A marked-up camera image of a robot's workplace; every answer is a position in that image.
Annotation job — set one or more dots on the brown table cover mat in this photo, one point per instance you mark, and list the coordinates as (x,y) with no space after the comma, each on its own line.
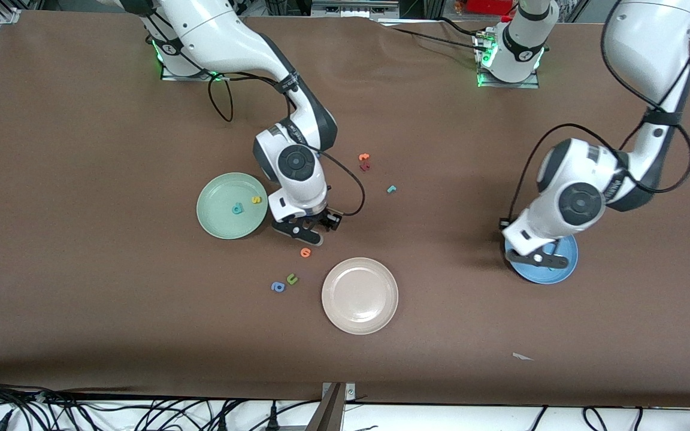
(81,269)

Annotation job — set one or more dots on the grey background box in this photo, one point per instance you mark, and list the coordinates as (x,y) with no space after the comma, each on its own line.
(354,9)

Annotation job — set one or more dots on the red background box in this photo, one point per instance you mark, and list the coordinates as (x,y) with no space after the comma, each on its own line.
(489,6)

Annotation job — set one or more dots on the white paper scrap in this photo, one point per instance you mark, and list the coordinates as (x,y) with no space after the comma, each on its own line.
(521,357)

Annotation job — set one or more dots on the blue plate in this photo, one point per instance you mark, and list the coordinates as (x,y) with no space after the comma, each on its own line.
(536,276)

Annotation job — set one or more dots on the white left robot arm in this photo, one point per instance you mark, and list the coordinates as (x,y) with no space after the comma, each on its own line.
(650,48)

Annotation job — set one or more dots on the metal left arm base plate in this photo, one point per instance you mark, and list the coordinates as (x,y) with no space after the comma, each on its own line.
(510,85)

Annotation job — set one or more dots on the green plate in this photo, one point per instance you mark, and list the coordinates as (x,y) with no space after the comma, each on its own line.
(219,215)

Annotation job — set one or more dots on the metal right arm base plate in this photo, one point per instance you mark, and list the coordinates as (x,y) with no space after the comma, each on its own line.
(168,76)

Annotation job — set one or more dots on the metal table bracket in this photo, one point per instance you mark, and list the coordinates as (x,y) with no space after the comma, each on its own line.
(333,413)

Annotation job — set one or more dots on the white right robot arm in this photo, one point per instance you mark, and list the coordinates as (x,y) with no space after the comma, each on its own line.
(225,36)

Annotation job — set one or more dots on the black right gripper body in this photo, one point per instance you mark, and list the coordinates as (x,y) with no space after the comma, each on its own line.
(321,218)

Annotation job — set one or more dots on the beige plate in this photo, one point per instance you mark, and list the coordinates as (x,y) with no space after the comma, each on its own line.
(360,296)

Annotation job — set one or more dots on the blue letter a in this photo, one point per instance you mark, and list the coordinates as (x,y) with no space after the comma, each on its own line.
(278,287)

